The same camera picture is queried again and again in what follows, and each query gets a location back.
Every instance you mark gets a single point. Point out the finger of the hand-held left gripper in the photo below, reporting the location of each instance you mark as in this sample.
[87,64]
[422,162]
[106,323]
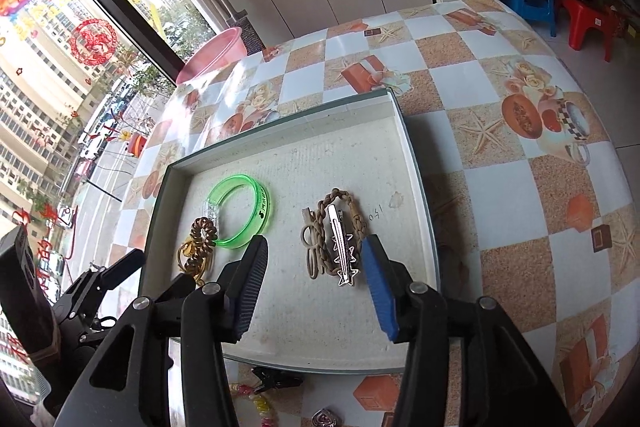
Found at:
[122,269]

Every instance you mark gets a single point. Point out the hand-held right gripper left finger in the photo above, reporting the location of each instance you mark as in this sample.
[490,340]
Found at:
[250,287]

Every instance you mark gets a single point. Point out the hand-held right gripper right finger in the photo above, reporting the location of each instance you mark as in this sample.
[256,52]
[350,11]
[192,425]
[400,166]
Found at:
[380,292]

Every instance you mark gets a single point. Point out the grey cardboard box tray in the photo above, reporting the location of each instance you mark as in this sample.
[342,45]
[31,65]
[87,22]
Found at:
[300,322]

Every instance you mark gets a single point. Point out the silver star hair clip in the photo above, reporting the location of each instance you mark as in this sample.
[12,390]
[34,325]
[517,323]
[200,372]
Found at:
[337,237]

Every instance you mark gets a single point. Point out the green translucent bangle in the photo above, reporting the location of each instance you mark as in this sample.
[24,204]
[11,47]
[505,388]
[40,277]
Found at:
[260,212]

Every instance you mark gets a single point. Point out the black claw hair clip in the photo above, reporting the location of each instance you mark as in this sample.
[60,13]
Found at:
[272,379]

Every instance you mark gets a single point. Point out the silver heart clip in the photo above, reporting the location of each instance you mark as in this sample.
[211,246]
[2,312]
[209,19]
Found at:
[327,418]

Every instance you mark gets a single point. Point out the red character window stickers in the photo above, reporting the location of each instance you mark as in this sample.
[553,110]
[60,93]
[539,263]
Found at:
[47,227]

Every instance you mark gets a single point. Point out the red lantern window decoration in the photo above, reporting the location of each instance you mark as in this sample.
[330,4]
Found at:
[137,144]

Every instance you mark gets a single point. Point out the red horse paper cutout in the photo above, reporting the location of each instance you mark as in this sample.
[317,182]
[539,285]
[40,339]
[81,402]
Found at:
[94,42]

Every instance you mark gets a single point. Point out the pink plastic basin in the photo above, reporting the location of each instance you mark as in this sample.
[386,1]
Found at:
[220,52]

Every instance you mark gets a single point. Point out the red plastic chair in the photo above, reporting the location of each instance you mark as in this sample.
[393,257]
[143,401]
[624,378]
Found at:
[582,12]

